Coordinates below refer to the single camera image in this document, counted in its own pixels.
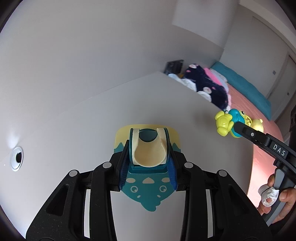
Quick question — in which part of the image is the crumpled white tissue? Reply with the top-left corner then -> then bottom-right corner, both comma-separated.
258,184 -> 280,207

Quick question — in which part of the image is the pink fleece blanket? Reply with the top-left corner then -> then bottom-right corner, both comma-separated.
204,68 -> 229,92

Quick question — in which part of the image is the teal yellow cartoon phone stand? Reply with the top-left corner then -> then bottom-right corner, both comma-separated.
114,124 -> 181,212

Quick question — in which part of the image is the teal pillow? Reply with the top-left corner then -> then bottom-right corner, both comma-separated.
211,61 -> 271,121

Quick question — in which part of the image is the person's right hand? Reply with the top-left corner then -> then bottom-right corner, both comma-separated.
257,170 -> 295,226

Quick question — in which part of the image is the desk cable grommet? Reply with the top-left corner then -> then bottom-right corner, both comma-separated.
10,146 -> 23,172

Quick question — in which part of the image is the yellow plush duck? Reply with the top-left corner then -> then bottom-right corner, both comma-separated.
251,119 -> 264,133

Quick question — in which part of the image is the teal yellow toy frog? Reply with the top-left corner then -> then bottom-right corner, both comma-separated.
215,108 -> 252,138

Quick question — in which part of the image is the black wall socket panel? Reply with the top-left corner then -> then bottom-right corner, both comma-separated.
163,60 -> 184,75

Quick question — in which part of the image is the navy patterned fleece blanket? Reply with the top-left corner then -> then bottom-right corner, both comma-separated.
184,64 -> 228,111

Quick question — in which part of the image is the white cloth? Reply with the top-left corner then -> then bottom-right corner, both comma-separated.
168,73 -> 212,102

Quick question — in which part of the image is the pink bed sheet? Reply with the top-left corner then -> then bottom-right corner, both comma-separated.
228,84 -> 283,206

